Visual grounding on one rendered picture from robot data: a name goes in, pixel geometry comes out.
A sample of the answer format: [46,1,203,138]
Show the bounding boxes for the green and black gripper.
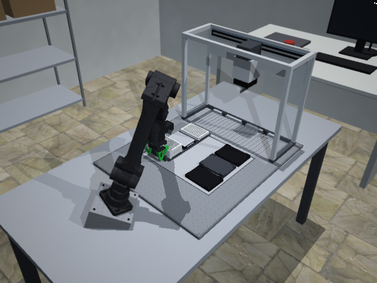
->
[145,129,169,161]

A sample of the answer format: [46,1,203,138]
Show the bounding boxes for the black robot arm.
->
[99,70,180,216]

